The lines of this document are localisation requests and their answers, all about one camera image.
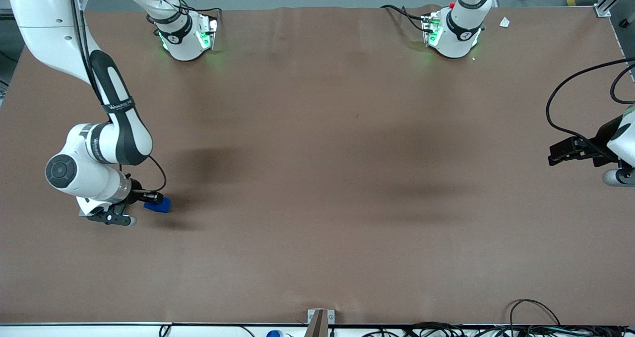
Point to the blue plastic part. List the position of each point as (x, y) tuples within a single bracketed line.
[(159, 207)]

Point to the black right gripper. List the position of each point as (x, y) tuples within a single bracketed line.
[(136, 188)]

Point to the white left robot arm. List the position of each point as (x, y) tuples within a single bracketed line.
[(461, 34)]

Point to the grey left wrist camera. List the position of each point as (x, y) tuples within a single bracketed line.
[(620, 177)]

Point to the small blue cap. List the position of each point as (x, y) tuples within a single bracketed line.
[(274, 334)]

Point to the table cover sheet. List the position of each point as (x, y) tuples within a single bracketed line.
[(322, 203)]

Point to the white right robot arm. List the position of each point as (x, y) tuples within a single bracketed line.
[(49, 24)]

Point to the white paper scrap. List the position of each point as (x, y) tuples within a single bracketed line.
[(504, 22)]

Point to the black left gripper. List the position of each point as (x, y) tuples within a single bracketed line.
[(601, 142)]

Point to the grey metal bracket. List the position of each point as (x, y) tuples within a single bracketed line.
[(320, 322)]

